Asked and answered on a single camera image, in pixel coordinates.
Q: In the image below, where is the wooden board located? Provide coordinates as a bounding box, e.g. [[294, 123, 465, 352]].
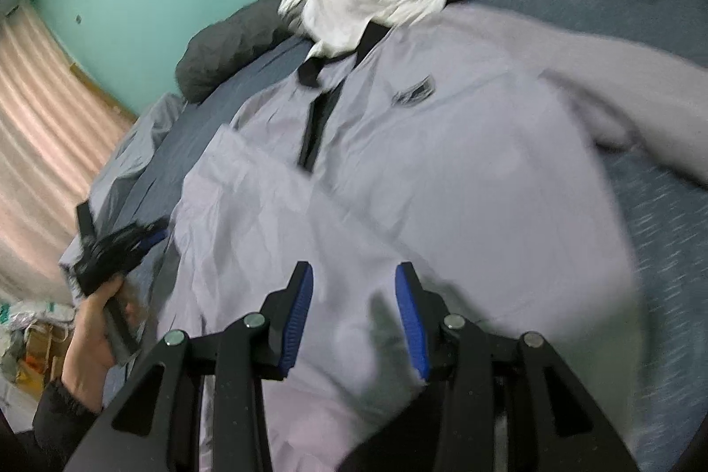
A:
[[69, 60, 139, 123]]

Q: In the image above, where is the pile of plastic bags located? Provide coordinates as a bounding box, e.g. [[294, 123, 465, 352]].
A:
[[0, 298, 77, 385]]

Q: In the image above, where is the bed with blue sheet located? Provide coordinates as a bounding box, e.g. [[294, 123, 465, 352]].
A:
[[61, 0, 708, 472]]

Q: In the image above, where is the person's left hand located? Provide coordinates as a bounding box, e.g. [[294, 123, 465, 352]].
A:
[[61, 277, 147, 410]]

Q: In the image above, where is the pink striped curtain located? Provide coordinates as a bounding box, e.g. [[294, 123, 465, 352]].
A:
[[0, 1, 140, 308]]

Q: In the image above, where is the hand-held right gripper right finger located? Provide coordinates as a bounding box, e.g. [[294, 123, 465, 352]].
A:
[[393, 261, 643, 472]]

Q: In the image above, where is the person's left forearm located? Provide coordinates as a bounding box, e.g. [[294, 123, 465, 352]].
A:
[[30, 377, 104, 472]]

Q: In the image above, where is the light grey blanket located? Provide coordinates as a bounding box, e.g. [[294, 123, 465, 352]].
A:
[[58, 93, 187, 286]]

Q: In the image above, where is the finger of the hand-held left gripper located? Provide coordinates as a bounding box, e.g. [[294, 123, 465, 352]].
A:
[[126, 216, 170, 253]]

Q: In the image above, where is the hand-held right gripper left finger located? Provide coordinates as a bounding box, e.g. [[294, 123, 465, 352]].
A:
[[65, 260, 316, 472]]

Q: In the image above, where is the dark grey rolled duvet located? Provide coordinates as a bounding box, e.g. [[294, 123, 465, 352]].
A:
[[176, 0, 627, 104]]

